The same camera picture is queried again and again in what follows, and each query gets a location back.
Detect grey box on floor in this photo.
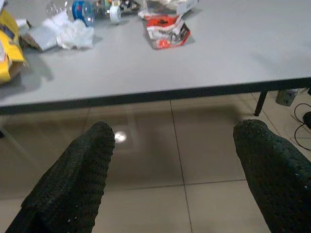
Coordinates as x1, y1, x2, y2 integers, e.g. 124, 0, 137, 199
276, 88, 299, 107

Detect brown cardboard piece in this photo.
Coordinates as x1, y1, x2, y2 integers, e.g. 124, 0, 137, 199
19, 19, 44, 51

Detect white crumpled plastic bag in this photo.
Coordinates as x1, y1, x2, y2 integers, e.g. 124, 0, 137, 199
41, 12, 95, 50

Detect white tape roll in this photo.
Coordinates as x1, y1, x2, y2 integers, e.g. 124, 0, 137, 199
109, 4, 122, 22

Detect black floor cable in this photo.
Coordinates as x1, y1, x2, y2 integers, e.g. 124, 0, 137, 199
290, 103, 311, 149

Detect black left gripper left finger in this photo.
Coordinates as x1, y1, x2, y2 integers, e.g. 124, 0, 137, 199
4, 121, 116, 233

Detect white flat carton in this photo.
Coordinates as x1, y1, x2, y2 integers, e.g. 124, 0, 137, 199
176, 0, 200, 14

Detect clear bottle with blue label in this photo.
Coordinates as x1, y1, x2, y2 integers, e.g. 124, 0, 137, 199
46, 0, 96, 27

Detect clear crumpled plastic wrapper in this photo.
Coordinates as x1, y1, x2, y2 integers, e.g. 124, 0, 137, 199
138, 0, 179, 19

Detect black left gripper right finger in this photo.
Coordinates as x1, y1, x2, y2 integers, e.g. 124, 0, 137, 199
232, 118, 311, 233

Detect grey table with black frame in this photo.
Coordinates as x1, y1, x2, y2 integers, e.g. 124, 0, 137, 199
0, 0, 311, 117

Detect yellow cardboard box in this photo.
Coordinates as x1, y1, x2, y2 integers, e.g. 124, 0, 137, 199
0, 7, 29, 84

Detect red white work glove package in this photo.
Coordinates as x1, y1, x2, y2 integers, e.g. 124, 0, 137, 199
145, 13, 191, 50

